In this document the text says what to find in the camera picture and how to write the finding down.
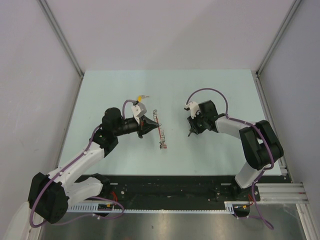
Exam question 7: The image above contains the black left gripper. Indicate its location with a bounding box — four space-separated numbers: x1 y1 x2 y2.
113 115 159 138

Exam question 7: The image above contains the red handled metal key holder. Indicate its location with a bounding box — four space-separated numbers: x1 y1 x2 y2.
152 109 168 150

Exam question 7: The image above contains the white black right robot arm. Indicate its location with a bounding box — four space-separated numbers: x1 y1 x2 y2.
184 100 284 201

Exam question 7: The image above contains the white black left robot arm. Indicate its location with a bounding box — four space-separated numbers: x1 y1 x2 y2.
27 102 159 228

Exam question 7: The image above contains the key with yellow tag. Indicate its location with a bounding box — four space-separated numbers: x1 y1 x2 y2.
137 94 150 102

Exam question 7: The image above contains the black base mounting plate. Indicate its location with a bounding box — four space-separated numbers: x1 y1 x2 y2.
74 174 261 203

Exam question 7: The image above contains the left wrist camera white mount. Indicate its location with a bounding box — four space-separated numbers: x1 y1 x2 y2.
130 101 147 124

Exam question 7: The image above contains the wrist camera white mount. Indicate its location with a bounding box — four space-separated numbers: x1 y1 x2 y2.
184 101 201 119
130 101 147 124

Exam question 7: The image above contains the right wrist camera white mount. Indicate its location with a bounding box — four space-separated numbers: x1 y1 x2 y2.
184 101 201 119

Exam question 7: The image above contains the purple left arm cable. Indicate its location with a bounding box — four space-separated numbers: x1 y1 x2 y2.
29 99 138 228

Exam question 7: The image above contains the grey slotted cable duct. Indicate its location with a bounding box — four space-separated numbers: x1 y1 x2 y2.
67 200 249 214

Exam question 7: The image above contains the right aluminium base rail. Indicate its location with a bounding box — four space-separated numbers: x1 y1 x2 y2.
256 183 309 204

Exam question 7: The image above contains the right aluminium frame post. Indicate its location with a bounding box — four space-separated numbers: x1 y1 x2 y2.
254 0 305 77

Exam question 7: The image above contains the aluminium frame post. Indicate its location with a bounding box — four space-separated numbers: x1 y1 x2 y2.
254 0 305 77
37 0 85 77

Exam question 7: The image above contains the left aluminium frame post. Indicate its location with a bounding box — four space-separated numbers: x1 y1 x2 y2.
37 0 85 77

